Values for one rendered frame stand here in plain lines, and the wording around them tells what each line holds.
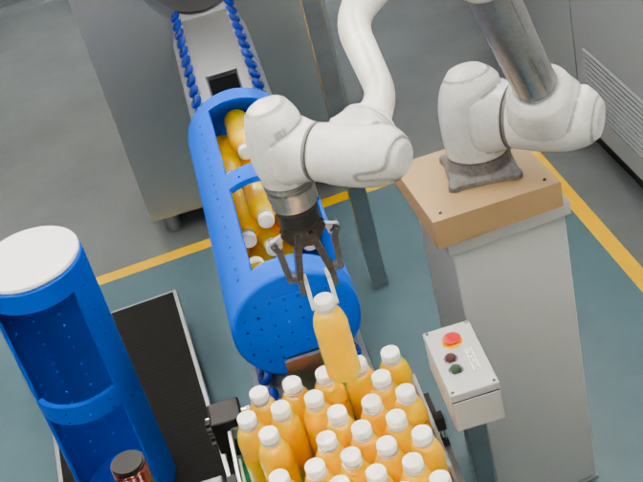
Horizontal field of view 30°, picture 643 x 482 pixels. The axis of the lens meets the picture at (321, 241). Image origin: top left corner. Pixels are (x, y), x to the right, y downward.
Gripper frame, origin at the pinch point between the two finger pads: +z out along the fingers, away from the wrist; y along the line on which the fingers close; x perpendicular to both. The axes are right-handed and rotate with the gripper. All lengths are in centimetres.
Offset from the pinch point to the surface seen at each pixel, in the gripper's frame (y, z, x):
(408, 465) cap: -5.7, 25.1, 25.7
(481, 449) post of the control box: -23, 50, 5
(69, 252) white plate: 58, 30, -85
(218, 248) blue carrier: 19, 18, -49
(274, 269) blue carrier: 7.6, 11.0, -25.5
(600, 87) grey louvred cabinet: -126, 100, -195
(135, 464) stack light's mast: 40.6, 8.0, 21.8
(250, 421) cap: 20.9, 24.9, 1.9
